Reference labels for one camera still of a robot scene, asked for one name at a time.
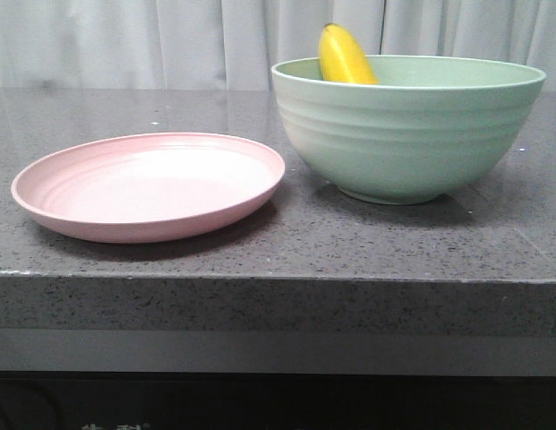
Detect yellow banana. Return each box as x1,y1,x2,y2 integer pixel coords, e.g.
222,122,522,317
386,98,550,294
318,23,379,84

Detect green ribbed bowl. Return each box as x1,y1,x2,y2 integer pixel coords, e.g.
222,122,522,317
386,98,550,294
272,55,546,204

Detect white curtain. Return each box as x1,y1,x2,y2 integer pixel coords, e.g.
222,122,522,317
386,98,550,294
0,1,556,91

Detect pink round plate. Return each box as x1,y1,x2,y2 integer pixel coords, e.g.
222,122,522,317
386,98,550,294
11,133,285,244

